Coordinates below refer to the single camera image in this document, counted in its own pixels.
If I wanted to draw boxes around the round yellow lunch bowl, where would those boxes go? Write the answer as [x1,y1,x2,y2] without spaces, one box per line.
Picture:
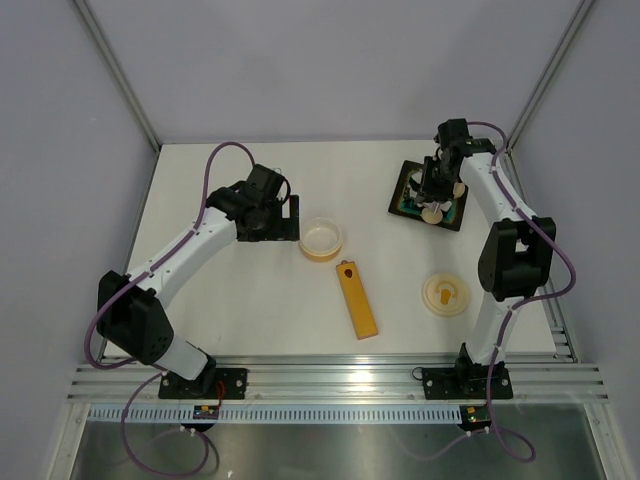
[299,217,343,263]

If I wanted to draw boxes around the metal serving tongs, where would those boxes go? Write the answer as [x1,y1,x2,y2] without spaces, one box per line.
[405,172,446,213]

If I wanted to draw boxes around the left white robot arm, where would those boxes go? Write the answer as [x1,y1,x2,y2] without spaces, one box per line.
[95,164,299,398]

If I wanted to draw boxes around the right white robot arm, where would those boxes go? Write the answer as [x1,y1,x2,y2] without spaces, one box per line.
[416,118,556,396]

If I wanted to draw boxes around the black food tray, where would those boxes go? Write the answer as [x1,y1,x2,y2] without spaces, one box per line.
[388,160,468,232]

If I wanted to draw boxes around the round cream food slice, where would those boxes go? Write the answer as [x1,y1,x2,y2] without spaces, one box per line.
[421,208,443,225]

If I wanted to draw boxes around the cream round bowl lid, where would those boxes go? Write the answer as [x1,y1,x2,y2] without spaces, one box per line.
[421,273,470,318]

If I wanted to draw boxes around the yellow rectangular cutlery case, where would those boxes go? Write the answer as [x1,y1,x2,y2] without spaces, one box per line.
[336,260,379,340]

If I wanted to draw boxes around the aluminium front rail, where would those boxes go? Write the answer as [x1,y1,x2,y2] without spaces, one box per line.
[67,355,609,404]

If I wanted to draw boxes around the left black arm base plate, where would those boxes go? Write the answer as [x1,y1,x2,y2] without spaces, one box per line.
[158,368,249,400]

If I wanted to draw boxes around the right aluminium side rail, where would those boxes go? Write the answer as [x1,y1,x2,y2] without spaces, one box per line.
[492,140,581,364]

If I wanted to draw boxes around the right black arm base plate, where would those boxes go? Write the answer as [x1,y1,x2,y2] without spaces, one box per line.
[421,363,514,401]

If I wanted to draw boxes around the right aluminium frame post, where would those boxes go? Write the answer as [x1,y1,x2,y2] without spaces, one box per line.
[508,0,599,148]

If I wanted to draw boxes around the aluminium frame post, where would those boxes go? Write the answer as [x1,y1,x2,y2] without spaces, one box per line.
[70,0,162,156]
[508,0,599,148]

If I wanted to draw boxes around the white slotted cable duct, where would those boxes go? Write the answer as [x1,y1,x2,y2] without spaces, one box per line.
[88,403,464,422]

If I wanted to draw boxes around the left aluminium frame post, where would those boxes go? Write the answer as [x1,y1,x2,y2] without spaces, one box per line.
[70,0,162,156]

